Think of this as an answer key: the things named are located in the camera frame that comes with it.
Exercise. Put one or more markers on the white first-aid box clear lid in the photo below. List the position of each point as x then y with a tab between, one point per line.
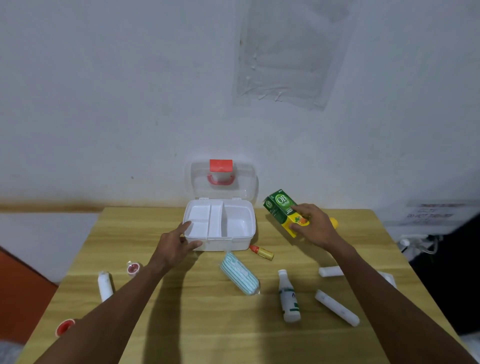
240	225

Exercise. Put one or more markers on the orange board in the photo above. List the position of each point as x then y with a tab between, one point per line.
20	296

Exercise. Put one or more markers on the person's right hand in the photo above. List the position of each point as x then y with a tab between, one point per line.
318	227

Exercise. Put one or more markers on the striped face mask pack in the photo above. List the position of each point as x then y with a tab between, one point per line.
239	273

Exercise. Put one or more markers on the plain white bottle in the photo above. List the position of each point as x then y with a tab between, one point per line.
105	287

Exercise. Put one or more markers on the small yellow bottle red cap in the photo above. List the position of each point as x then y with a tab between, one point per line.
263	252

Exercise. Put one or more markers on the person's left forearm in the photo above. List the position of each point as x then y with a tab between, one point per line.
112	311

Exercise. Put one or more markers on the white paper wall notice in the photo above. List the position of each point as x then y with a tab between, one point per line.
431	214

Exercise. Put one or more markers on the large black object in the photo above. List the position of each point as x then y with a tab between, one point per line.
450	277

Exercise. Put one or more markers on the person's left hand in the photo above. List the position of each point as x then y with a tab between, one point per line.
170	249

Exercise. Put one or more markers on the white bottle green label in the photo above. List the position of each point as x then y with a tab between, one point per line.
289	300

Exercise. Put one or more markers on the short white gauze roll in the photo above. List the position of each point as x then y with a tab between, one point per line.
330	271

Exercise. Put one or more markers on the person's right thumb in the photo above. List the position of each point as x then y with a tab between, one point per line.
299	228

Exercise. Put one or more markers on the yellow round object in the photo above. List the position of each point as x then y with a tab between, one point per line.
334	223

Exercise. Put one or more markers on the green yellow medicine carton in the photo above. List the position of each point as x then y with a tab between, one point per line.
279	206

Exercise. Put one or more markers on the red white tape roll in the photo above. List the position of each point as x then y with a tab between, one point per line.
63	327

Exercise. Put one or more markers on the white wrapped packet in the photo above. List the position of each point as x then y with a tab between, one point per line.
388	279

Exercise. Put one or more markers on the person's right forearm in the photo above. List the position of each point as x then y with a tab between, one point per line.
386	303

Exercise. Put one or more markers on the person's left thumb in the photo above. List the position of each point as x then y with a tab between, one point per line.
193	245

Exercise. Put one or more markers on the white divided insert tray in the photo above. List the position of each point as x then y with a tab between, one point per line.
200	219

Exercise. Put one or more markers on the long white gauze roll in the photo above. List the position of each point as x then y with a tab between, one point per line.
336	307

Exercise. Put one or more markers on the person's grey trouser leg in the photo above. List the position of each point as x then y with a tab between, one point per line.
8	353
471	348

